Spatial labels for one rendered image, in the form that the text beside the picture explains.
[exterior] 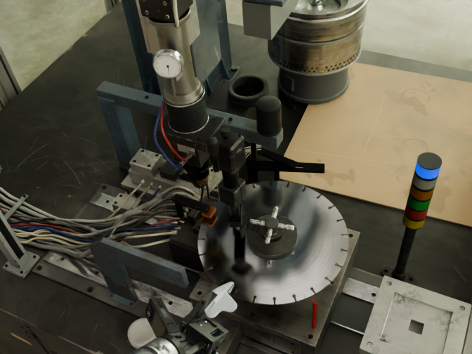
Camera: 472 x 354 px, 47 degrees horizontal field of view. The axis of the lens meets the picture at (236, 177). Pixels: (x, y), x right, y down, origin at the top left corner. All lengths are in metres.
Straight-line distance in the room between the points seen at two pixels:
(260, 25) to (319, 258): 0.52
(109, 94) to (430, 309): 0.93
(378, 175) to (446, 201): 0.19
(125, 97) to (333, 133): 0.65
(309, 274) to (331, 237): 0.11
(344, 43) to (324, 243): 0.68
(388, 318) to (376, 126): 0.75
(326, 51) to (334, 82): 0.17
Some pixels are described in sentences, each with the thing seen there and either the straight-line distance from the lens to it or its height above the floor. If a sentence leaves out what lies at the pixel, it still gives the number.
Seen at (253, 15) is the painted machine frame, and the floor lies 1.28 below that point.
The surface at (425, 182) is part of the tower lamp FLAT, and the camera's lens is 1.11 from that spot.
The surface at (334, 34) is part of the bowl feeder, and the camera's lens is 1.62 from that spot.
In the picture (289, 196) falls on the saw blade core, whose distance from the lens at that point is 1.28.
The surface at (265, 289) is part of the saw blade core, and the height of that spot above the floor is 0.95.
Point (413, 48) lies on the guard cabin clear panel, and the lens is 2.08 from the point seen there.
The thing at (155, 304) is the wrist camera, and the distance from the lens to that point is 1.11.
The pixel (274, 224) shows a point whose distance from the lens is 1.16.
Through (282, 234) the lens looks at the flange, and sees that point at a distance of 1.20.
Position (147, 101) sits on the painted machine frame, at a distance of 1.43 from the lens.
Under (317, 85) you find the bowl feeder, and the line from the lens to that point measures 1.76.
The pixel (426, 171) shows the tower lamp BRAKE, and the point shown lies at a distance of 1.09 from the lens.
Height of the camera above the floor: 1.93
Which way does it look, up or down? 48 degrees down
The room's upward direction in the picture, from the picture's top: 6 degrees counter-clockwise
